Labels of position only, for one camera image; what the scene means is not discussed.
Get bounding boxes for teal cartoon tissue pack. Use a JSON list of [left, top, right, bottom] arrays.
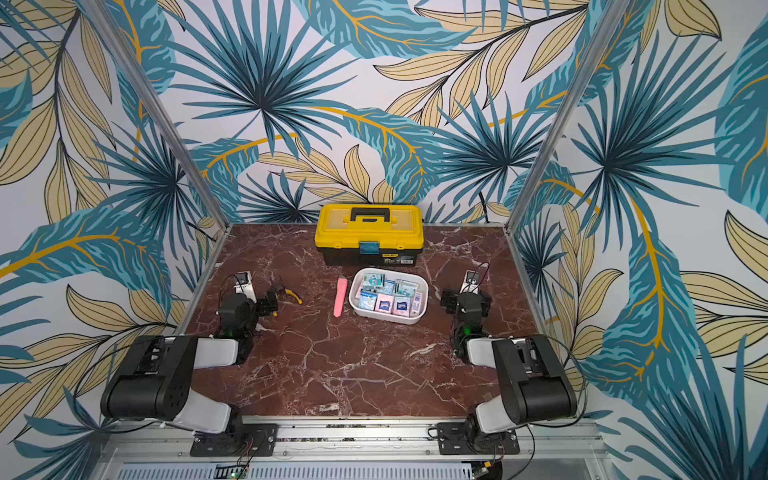
[[362, 273, 387, 291]]

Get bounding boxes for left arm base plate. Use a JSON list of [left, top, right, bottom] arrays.
[[190, 423, 278, 459]]

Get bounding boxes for yellow black toolbox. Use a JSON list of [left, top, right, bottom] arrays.
[[314, 204, 424, 267]]

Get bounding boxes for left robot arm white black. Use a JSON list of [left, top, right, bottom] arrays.
[[100, 288, 279, 438]]

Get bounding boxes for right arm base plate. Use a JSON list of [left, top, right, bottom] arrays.
[[435, 421, 520, 456]]

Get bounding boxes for white plastic storage box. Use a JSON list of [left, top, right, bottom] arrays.
[[348, 267, 429, 325]]

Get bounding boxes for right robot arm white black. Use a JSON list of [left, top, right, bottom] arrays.
[[440, 289, 577, 440]]

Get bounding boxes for aluminium frame post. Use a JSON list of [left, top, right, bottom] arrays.
[[82, 0, 230, 230], [505, 0, 629, 238]]

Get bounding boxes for yellow handled pliers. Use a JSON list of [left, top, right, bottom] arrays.
[[282, 288, 304, 305]]

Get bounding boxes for aluminium front rail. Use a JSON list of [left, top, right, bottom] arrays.
[[91, 416, 619, 479]]

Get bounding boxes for pink utility knife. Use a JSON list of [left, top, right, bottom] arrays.
[[333, 276, 348, 318]]

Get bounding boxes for left aluminium frame post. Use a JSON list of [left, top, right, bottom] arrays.
[[82, 0, 230, 230]]

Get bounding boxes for teal green tissue pack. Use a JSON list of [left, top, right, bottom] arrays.
[[395, 279, 419, 297]]

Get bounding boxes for pink tempo tissue pack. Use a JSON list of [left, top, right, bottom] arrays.
[[375, 293, 394, 314]]

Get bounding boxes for right aluminium frame post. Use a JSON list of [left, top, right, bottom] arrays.
[[505, 0, 629, 238]]

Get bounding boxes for blue white tissue pack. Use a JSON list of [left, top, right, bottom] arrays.
[[392, 296, 412, 317]]

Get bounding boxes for light blue cartoon tissue pack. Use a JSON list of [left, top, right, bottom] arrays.
[[358, 291, 378, 311]]

